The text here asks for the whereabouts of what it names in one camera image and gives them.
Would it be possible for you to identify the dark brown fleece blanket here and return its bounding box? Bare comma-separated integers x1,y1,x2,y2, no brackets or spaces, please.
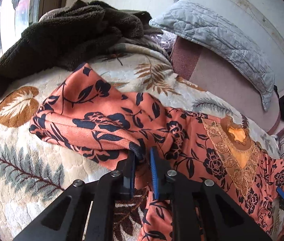
0,0,162,97

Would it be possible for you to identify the grey quilted pillow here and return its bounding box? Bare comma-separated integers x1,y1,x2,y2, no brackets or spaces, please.
149,0,275,111

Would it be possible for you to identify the stained glass window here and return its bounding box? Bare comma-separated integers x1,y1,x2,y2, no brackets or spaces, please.
0,0,40,57

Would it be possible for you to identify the lilac patterned cloth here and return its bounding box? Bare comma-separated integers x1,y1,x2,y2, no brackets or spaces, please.
151,30,177,54

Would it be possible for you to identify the pink bed sheet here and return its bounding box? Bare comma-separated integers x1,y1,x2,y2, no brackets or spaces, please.
171,37,284,134

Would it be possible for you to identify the orange floral garment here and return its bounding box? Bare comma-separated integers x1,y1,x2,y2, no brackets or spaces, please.
29,64,284,234

